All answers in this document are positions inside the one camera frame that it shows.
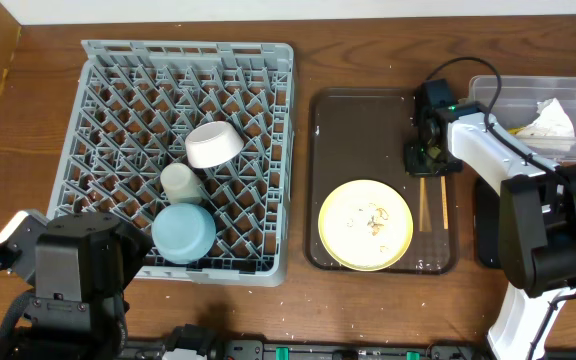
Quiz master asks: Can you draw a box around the green yellow wrapper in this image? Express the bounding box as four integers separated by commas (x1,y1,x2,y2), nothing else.
506,127,525,135

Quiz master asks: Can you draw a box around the white napkin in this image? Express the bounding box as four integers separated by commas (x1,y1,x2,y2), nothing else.
515,98,576,152

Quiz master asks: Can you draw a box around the pink white bowl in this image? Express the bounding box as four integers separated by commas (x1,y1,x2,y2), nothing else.
185,121,244,169

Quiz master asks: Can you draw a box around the white plastic cup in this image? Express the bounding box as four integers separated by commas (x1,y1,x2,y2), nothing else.
160,163,202,204

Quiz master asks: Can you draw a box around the light blue bowl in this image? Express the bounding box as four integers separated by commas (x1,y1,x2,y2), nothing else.
151,203,216,264

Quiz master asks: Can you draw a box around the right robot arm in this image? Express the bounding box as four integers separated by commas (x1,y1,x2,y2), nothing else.
404,79,576,359

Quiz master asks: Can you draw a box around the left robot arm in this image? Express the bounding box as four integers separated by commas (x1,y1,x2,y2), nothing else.
0,210,153,359

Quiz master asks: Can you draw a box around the clear plastic waste bin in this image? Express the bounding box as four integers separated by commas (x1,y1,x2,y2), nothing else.
492,76,576,162

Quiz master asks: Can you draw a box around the dark brown serving tray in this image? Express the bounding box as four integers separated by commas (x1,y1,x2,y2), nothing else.
304,88,459,275

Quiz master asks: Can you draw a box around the yellow plate with scraps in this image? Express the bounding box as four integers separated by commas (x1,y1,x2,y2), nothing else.
317,179,414,272

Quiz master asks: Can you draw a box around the black tray bin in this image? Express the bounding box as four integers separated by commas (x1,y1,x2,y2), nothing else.
473,177,576,271

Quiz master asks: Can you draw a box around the grey plastic dish rack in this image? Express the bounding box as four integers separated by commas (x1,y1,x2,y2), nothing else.
48,40,295,287

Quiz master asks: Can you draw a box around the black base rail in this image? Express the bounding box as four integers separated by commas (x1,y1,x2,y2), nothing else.
117,325,490,360

